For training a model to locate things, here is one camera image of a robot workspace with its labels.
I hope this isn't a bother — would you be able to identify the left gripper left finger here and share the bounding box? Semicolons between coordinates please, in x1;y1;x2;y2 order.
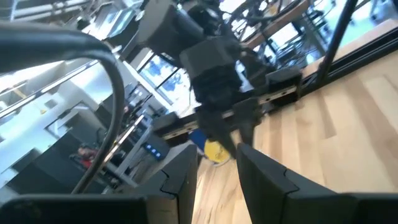
0;144;199;224

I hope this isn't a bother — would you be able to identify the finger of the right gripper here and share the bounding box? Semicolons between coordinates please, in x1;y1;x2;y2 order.
195;106;238;160
232;97;264;147

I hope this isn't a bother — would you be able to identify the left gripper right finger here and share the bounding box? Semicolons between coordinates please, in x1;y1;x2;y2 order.
236;142;398;224

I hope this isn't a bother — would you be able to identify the yellow blue disinfecting wipes canister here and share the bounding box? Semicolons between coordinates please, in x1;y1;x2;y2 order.
187;129;233;165

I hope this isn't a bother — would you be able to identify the person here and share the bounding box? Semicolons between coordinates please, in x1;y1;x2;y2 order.
76;144;99;170

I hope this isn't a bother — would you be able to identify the black table frame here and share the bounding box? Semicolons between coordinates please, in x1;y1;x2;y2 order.
298;0;398;97

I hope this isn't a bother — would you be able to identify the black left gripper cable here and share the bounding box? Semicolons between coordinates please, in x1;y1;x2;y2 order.
0;21;126;194

